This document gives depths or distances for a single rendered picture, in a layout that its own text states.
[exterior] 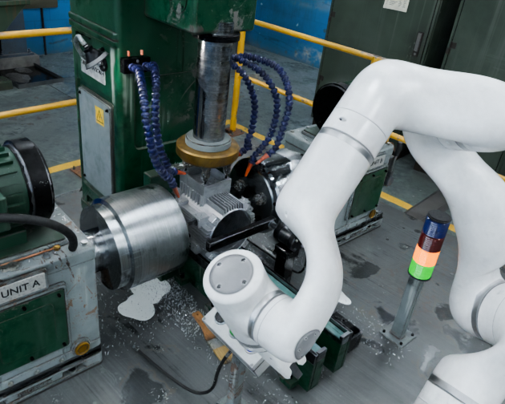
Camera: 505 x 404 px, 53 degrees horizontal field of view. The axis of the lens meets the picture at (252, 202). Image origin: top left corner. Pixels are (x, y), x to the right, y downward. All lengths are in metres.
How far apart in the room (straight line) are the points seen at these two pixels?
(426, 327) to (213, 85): 0.96
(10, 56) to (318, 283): 5.89
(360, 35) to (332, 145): 4.05
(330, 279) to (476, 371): 0.41
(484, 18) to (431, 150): 3.41
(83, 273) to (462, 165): 0.81
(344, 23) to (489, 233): 4.03
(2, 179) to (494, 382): 0.97
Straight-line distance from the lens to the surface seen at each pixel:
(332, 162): 0.70
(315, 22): 7.38
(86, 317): 1.27
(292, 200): 0.69
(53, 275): 1.16
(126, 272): 1.28
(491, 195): 0.90
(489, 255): 0.94
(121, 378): 1.35
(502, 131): 0.79
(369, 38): 4.69
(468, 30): 4.32
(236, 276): 0.66
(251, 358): 1.06
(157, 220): 1.29
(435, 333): 1.65
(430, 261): 1.40
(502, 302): 1.01
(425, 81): 0.78
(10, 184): 1.08
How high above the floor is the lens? 1.83
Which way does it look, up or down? 30 degrees down
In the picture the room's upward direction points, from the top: 7 degrees clockwise
